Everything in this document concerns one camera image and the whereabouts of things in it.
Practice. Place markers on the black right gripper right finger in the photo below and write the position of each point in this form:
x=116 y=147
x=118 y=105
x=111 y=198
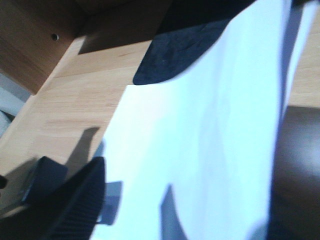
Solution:
x=295 y=195

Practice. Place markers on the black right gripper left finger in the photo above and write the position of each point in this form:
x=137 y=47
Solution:
x=69 y=213

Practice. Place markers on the white paper sheet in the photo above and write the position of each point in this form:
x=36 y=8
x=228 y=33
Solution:
x=200 y=170

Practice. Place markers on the wooden desk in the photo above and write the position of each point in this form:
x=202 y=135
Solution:
x=66 y=117

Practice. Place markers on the black computer monitor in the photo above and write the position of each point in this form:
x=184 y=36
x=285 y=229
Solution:
x=188 y=29

